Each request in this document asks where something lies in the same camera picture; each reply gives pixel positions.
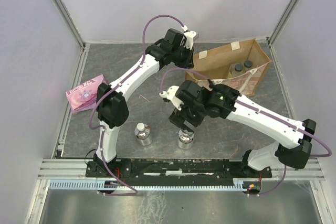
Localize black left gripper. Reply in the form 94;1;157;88
171;42;195;70

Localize round clear bottle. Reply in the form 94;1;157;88
134;123;152;146
177;130;194;150

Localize square bottle front dark cap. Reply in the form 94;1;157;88
227;63;246;79

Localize square bottle dark cap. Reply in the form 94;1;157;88
243;60;254;72
227;63;246;79

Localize brown canvas tote bag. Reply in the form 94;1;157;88
193;39;271;97

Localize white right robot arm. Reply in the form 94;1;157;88
160;80;316;177

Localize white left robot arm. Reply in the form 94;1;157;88
94;27;198;177

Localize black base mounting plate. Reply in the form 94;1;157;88
85;157;273;187

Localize pink tissue pack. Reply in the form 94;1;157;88
66;74;107;114

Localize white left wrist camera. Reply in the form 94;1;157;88
182;25;199;50

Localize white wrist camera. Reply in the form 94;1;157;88
159;86;184;111
182;25;199;50

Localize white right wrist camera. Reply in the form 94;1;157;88
159;86;184;111

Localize light blue cable duct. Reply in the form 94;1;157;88
49;176;248;191

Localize aluminium frame rail front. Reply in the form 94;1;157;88
38;159;325;181

